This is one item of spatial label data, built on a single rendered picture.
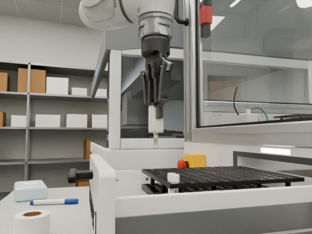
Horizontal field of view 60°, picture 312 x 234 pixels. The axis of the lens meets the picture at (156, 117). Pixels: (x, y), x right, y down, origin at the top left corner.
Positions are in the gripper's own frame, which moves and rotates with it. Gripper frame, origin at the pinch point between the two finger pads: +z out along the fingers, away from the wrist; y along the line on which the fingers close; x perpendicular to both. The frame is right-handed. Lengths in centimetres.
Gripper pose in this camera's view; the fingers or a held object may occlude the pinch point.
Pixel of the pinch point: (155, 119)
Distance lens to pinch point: 69.0
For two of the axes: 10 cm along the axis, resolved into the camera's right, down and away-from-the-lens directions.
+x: 8.6, 0.3, 5.0
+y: 5.0, -0.6, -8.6
